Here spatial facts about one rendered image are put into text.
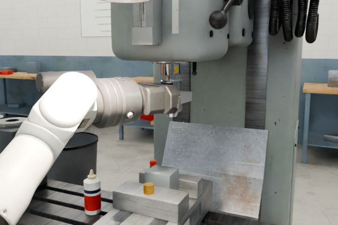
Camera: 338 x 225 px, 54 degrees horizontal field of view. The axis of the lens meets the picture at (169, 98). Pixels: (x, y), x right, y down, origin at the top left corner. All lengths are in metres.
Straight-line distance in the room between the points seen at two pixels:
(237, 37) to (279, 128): 0.38
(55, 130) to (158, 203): 0.28
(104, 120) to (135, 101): 0.06
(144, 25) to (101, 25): 5.32
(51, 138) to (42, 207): 0.48
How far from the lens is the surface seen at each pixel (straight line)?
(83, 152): 2.54
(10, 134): 0.96
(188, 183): 0.76
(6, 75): 6.21
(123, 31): 0.63
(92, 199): 0.85
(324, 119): 4.92
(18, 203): 0.45
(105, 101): 0.56
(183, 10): 0.58
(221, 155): 1.04
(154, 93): 0.61
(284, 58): 1.01
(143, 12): 0.57
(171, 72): 0.67
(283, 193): 1.10
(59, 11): 6.45
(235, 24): 0.75
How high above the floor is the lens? 1.33
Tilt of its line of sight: 9 degrees down
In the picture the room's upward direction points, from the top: straight up
